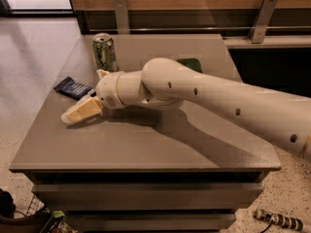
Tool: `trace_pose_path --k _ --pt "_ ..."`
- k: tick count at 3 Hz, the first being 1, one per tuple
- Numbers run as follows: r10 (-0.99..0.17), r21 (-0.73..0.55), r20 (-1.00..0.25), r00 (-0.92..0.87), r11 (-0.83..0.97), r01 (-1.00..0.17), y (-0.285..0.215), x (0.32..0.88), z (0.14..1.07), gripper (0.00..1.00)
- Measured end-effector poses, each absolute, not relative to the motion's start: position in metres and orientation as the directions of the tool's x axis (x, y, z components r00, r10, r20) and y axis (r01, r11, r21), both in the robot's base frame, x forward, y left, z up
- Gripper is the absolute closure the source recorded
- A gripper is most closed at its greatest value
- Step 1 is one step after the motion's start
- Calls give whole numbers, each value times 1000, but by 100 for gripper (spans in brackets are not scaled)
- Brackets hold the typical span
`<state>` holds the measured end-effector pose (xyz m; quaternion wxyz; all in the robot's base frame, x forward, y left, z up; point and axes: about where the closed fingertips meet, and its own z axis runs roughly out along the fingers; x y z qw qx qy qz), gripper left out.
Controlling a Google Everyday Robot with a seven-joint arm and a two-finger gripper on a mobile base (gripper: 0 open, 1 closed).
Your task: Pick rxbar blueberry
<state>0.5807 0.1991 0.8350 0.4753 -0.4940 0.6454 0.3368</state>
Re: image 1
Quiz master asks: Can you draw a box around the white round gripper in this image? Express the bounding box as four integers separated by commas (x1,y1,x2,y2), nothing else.
61,69,124,124

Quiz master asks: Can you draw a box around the dark blue rxbar wrapper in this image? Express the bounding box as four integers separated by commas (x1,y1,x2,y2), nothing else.
53,77,93,101

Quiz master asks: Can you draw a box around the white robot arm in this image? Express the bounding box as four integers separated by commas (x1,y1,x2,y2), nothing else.
61,57,311,160

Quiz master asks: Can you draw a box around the green soda can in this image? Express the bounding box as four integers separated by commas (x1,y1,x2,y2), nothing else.
92,33,119,72

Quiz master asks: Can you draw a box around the grey drawer cabinet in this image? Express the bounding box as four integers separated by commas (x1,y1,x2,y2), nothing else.
9,33,282,233

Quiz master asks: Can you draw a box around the green and yellow sponge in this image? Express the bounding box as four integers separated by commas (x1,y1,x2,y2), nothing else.
177,58,202,73

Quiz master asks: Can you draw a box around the dark bin with items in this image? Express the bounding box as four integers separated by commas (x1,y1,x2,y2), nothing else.
0,189,78,233

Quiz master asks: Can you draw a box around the black and white striped tool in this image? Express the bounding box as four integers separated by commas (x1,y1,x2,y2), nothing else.
253,209,311,233

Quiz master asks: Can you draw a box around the left metal wall bracket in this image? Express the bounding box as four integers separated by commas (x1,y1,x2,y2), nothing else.
113,0,130,34

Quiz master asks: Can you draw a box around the metal wall bracket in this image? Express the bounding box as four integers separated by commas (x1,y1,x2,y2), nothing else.
248,0,278,44
113,0,130,34

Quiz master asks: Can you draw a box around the right metal wall bracket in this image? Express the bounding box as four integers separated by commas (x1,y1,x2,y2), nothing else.
248,0,278,44

